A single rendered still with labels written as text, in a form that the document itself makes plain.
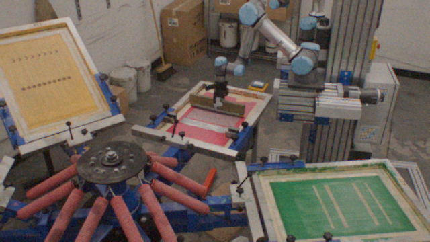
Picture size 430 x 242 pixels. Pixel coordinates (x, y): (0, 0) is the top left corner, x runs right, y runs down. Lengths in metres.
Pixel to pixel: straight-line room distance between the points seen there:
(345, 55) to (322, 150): 0.74
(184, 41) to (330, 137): 3.26
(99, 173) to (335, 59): 1.65
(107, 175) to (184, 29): 4.12
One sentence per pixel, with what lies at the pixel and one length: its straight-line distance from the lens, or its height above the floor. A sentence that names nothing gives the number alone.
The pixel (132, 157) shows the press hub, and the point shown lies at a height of 1.31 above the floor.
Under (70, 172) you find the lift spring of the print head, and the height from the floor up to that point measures 1.23.
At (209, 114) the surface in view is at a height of 0.95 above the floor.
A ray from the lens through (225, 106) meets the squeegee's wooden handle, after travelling 2.70.
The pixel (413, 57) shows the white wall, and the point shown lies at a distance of 5.96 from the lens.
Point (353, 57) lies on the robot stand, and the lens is 2.69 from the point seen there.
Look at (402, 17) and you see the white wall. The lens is 5.80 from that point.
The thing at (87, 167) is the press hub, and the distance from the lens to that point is 1.77.
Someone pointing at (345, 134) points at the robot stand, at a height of 0.79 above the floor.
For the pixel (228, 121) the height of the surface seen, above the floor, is 0.95.
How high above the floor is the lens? 2.35
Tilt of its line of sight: 31 degrees down
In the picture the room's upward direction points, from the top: straight up
